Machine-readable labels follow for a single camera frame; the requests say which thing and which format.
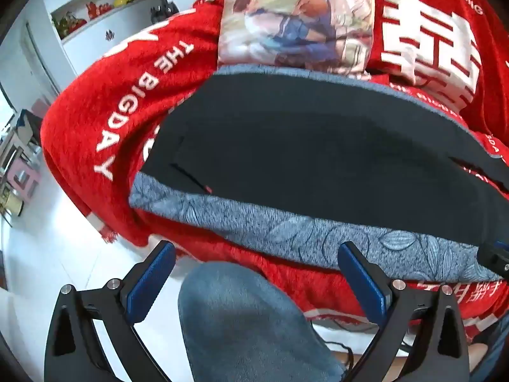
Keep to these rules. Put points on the red printed blanket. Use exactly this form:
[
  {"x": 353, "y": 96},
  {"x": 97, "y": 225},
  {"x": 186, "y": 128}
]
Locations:
[{"x": 99, "y": 99}]

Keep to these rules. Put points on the cluttered side table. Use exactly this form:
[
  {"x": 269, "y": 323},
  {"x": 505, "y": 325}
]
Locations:
[{"x": 18, "y": 159}]

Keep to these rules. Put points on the metal cups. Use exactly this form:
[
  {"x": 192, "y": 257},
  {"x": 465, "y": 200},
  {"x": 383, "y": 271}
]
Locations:
[{"x": 161, "y": 12}]

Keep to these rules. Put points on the yellow fruit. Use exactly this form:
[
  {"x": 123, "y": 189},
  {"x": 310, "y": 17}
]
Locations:
[{"x": 122, "y": 0}]

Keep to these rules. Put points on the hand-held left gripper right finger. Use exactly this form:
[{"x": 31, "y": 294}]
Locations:
[{"x": 364, "y": 282}]

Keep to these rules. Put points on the person's leg in jeans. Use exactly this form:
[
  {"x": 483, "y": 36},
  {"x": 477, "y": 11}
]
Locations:
[
  {"x": 495, "y": 346},
  {"x": 246, "y": 326}
]

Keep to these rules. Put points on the white shelf cabinet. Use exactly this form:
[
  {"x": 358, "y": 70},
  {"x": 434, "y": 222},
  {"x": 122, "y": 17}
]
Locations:
[{"x": 99, "y": 36}]

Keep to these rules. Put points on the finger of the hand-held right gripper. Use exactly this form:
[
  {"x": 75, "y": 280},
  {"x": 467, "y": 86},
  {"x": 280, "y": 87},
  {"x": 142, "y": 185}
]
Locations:
[{"x": 495, "y": 258}]

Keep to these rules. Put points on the printed pillow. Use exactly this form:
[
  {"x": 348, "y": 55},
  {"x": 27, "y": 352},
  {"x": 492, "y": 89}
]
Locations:
[{"x": 294, "y": 20}]

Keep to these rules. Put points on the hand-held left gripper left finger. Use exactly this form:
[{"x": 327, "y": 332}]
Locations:
[{"x": 149, "y": 282}]

